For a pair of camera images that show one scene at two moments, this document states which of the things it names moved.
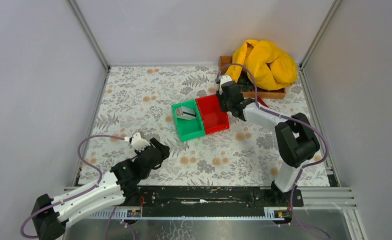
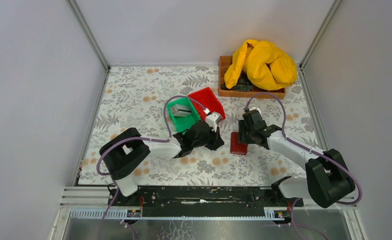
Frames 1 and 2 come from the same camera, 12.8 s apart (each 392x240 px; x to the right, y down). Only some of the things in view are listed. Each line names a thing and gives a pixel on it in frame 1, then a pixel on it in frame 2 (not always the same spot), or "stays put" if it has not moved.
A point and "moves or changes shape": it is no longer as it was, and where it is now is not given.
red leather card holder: [260, 100] → [236, 147]
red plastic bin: [214, 120] moves or changes shape
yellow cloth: [268, 67] stays put
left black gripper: [157, 152] → [208, 136]
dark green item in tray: [245, 84] stays put
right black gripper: [228, 91] → [246, 133]
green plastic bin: [188, 129] moves or changes shape
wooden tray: [280, 93] stays put
